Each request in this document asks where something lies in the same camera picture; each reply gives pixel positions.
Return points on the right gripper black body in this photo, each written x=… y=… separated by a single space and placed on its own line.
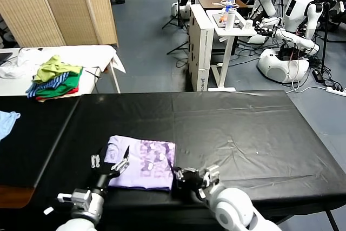
x=189 y=185

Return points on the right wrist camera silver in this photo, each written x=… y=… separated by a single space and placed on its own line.
x=212 y=174

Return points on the white power strip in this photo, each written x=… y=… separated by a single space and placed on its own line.
x=336 y=90

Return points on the green garment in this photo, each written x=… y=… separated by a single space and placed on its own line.
x=67 y=85

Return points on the white rolling side table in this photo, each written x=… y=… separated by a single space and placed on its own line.
x=235 y=33

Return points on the white humanoid robot with base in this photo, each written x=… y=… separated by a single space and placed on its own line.
x=293 y=9

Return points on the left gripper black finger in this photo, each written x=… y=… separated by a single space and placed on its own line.
x=95 y=161
x=121 y=164

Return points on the small black table cover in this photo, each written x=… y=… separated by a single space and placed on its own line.
x=32 y=147

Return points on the bamboo folding screen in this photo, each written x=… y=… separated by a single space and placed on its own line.
x=54 y=6

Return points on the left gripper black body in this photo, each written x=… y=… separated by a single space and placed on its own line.
x=101 y=177

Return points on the small white robot base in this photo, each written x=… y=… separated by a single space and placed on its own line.
x=183 y=10

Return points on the grey tablet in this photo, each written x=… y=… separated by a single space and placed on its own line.
x=216 y=20

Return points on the black tripod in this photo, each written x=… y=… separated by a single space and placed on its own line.
x=179 y=3

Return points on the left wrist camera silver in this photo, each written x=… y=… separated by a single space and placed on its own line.
x=78 y=197

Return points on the black table leg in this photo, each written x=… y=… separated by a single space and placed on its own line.
x=332 y=221

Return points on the large black table cover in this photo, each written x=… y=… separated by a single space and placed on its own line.
x=243 y=122

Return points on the light blue garment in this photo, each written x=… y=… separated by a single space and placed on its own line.
x=5 y=125

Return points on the blue striped garment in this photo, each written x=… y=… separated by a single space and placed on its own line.
x=54 y=82

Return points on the clear water bottle blue cap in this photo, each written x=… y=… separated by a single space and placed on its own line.
x=228 y=3

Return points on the lavender t-shirt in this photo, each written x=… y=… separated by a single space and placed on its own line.
x=151 y=160

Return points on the white cloth on table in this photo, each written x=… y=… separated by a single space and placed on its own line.
x=24 y=60

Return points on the white cloth covered table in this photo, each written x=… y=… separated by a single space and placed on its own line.
x=89 y=52

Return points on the beige garment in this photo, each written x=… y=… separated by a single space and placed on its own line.
x=54 y=99

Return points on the yellow-green garment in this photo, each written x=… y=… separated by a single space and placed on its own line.
x=48 y=70

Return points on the black power adapter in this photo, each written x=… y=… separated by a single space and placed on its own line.
x=316 y=75

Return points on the black light stand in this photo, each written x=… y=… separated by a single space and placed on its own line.
x=324 y=39

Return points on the tall white cardboard box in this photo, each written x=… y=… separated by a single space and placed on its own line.
x=198 y=52

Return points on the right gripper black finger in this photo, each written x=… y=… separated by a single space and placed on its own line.
x=178 y=173

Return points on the white insulated bottle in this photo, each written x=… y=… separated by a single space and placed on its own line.
x=229 y=21

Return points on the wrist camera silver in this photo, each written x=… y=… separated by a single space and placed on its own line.
x=78 y=197
x=212 y=174

